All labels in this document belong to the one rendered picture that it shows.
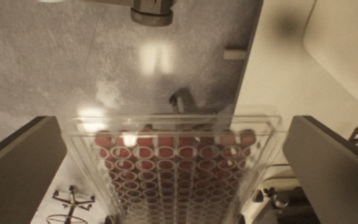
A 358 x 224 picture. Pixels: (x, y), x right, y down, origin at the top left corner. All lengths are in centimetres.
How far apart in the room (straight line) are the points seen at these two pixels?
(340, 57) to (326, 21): 6
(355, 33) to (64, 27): 122
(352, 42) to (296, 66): 15
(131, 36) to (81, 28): 27
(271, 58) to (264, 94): 9
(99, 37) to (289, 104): 102
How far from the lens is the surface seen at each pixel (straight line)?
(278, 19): 40
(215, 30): 118
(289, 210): 77
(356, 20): 34
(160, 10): 91
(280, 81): 47
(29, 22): 138
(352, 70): 33
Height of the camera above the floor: 109
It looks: 48 degrees down
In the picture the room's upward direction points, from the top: 178 degrees clockwise
